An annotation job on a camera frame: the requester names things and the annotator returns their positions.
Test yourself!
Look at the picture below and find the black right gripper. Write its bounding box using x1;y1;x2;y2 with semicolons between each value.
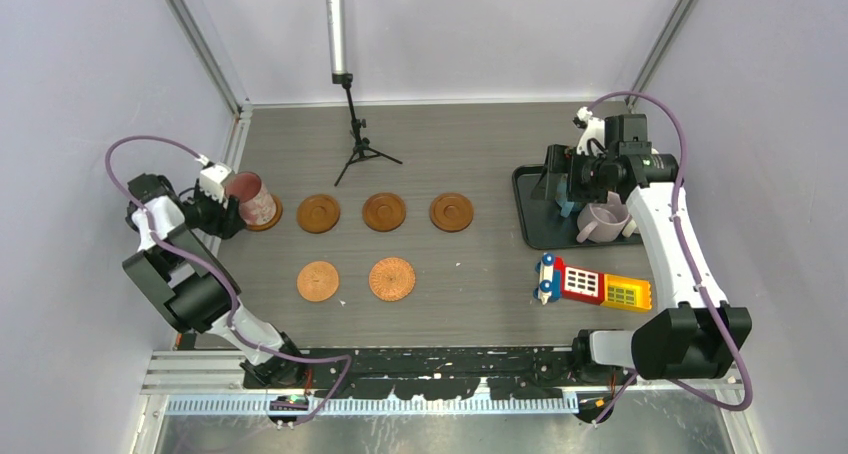
532;144;616;204

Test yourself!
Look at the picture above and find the pink floral mug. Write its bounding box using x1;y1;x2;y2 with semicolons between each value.
226;172;274;225

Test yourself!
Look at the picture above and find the brown wooden coaster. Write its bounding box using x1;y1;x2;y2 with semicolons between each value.
429;192;474;233
296;194;341;234
246;195;283;232

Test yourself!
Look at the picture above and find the blue mug yellow inside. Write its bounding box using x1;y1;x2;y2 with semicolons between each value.
555;174;584;218

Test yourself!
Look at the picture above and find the smooth orange round coaster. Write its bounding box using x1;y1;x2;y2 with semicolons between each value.
296;261;340;302

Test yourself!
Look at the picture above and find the dark wooden round coaster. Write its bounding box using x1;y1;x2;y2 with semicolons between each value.
362;192;407;232

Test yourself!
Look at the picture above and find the woven rattan round coaster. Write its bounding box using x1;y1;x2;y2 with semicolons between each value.
368;257;416;302

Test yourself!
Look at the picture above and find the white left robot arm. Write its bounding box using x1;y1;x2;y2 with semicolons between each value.
122;174;307;388

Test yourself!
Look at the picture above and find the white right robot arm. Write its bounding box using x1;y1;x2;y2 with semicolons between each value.
534;108;752;385

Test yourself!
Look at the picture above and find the lilac mug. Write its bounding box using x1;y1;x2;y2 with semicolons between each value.
576;192;631;243

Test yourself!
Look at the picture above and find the black plastic tray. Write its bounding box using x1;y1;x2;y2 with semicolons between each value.
512;165;643;251

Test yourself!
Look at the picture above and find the toy block train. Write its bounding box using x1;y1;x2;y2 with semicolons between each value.
533;253;653;313

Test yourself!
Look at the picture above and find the silver microphone on tripod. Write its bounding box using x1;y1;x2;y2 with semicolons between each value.
325;0;403;187

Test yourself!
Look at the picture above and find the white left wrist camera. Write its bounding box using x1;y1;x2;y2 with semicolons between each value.
198;161;234;202

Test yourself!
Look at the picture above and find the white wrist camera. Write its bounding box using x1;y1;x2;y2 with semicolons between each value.
573;107;606;156
198;161;234;202

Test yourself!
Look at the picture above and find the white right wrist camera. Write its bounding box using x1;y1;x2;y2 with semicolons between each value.
573;107;606;156

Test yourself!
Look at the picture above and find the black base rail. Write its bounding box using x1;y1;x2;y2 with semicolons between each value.
241;346;637;401

